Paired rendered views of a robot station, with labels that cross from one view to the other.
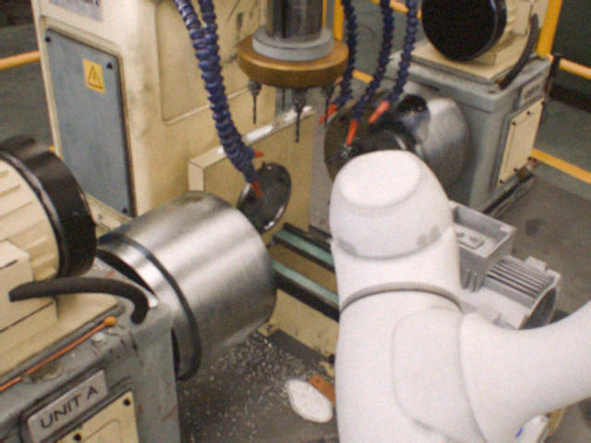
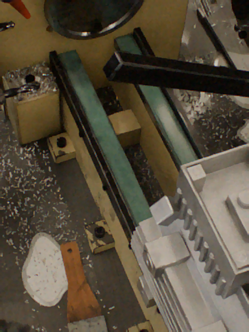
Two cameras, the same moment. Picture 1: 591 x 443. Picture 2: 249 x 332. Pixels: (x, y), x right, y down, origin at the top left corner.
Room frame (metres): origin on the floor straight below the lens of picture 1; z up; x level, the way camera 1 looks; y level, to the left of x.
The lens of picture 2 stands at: (0.58, -0.28, 1.72)
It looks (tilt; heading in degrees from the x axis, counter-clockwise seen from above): 59 degrees down; 24
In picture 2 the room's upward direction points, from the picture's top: 5 degrees clockwise
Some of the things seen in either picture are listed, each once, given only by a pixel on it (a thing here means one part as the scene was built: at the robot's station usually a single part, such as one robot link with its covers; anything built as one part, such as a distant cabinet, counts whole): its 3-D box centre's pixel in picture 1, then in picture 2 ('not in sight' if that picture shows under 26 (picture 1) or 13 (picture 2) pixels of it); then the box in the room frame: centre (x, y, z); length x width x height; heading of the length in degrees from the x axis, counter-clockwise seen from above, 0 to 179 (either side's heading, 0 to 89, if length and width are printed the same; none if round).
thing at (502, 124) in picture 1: (461, 126); not in sight; (1.59, -0.39, 0.99); 0.35 x 0.31 x 0.37; 141
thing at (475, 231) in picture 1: (462, 245); (247, 218); (0.93, -0.26, 1.11); 0.12 x 0.11 x 0.07; 51
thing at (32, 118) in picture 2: not in sight; (32, 102); (1.08, 0.10, 0.86); 0.07 x 0.06 x 0.12; 141
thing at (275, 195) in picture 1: (265, 200); (98, 0); (1.18, 0.05, 1.02); 0.15 x 0.02 x 0.15; 141
